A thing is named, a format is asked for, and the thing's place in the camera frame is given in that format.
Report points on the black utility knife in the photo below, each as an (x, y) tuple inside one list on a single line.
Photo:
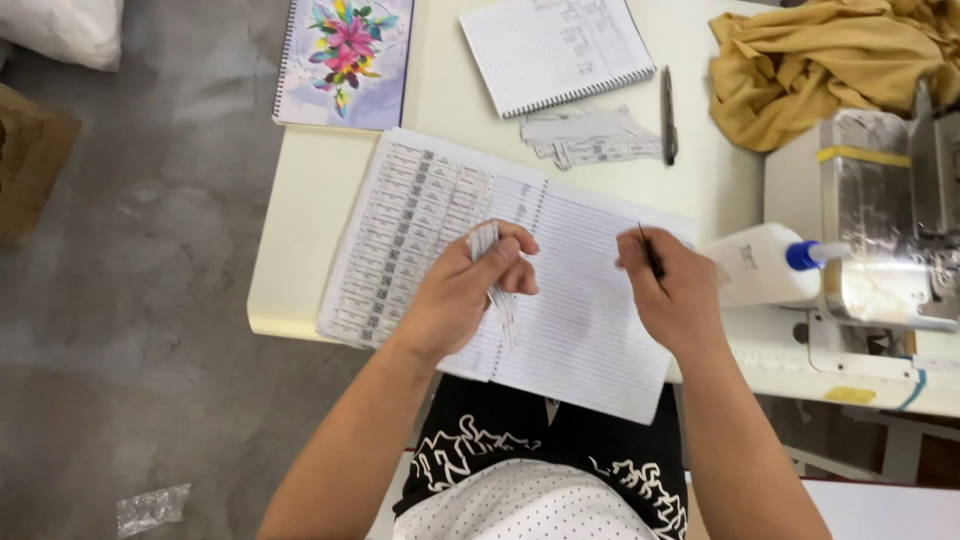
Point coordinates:
[(668, 120)]

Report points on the brown cardboard box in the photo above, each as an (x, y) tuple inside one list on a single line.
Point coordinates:
[(30, 161)]

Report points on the small open spiral notebook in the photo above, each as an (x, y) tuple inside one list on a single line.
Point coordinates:
[(555, 49)]

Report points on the white metal sewing machine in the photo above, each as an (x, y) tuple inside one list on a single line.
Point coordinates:
[(870, 247)]

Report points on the person's left hand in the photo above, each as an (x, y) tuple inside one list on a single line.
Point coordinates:
[(457, 296)]

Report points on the pile of white label strips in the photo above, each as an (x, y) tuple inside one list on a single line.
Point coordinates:
[(589, 139)]

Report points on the large open lined notebook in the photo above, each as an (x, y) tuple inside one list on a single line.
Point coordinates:
[(540, 300)]

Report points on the clear plastic wrapper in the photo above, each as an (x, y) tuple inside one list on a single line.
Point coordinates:
[(152, 508)]

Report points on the person's right fingers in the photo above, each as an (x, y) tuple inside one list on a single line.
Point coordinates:
[(637, 259)]

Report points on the white paper label strip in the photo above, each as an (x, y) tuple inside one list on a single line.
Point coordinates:
[(501, 300)]

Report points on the yellow tape piece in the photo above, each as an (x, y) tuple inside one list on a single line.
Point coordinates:
[(849, 394)]

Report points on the white glue bottle blue cap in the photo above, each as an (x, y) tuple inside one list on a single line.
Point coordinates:
[(761, 266)]

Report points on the person's right hand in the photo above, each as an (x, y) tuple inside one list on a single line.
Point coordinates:
[(675, 296)]

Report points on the mustard yellow cloth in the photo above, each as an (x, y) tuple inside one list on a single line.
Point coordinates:
[(810, 67)]

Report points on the white plastic bag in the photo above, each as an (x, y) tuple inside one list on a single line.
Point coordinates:
[(64, 30)]

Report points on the thin black pen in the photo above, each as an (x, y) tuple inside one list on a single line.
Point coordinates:
[(651, 251)]

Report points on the black white printed shirt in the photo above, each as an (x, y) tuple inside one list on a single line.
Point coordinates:
[(540, 472)]

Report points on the floral cover spiral notebook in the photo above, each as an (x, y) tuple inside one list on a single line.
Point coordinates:
[(346, 60)]

